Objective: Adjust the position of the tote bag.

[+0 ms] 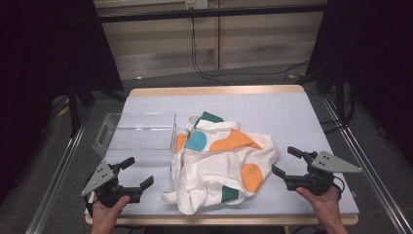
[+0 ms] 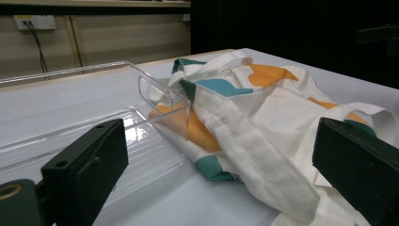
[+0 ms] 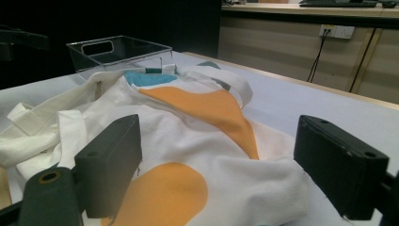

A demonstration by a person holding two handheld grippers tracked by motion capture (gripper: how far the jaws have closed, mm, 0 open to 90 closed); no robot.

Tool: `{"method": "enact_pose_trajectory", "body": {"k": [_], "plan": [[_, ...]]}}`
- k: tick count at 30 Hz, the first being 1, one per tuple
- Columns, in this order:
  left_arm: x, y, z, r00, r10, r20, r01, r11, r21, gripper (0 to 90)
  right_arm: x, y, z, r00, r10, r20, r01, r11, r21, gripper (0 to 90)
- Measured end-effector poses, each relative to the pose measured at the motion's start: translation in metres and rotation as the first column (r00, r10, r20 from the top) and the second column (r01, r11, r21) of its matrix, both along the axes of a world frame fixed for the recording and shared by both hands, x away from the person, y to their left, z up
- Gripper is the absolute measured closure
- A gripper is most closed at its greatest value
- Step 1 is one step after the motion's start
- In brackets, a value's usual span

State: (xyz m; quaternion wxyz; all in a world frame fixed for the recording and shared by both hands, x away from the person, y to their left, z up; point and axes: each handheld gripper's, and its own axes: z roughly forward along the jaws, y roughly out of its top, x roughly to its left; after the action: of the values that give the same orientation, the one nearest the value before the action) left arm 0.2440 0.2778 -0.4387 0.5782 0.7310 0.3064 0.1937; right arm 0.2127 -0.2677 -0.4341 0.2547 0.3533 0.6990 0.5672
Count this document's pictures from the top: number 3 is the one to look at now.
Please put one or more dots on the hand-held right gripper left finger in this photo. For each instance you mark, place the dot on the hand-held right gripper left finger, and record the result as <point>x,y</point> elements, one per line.
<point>106,169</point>

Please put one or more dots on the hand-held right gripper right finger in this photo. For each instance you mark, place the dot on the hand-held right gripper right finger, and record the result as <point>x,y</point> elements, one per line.
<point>338,169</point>

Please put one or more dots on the white tote bag orange patches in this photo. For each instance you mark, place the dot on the white tote bag orange patches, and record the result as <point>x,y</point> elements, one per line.
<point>188,141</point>

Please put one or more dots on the clear plastic bin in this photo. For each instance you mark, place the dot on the clear plastic bin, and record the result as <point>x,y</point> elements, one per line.
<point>91,61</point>

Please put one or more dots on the black curtain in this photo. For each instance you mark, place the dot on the black curtain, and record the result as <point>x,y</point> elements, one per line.
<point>141,19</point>

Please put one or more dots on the black stand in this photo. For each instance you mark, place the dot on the black stand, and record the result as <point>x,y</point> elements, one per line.
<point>22,39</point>

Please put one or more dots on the black keyboard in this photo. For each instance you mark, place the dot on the black keyboard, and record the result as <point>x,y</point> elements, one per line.
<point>338,3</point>

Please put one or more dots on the black computer mouse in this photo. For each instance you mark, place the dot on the black computer mouse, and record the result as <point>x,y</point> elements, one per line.
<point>389,4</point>

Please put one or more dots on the white wall socket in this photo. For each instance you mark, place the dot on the white wall socket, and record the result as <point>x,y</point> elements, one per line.
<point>345,32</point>
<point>327,30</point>

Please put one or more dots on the wooden desk along wall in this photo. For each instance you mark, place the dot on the wooden desk along wall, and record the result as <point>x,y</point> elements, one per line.
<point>282,10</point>

